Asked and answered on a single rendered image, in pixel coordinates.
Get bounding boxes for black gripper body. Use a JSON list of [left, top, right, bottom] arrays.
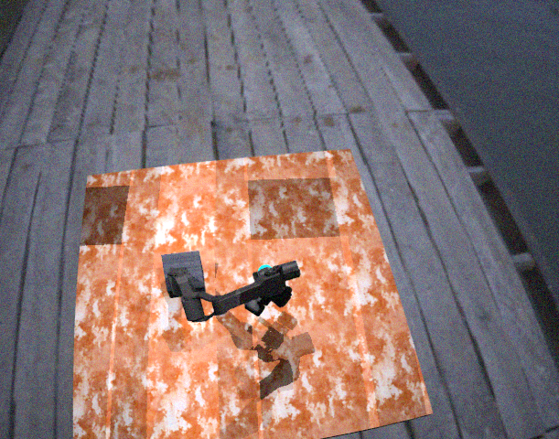
[[244, 296, 267, 316]]

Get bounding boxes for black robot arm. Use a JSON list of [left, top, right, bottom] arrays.
[[167, 261, 301, 323]]

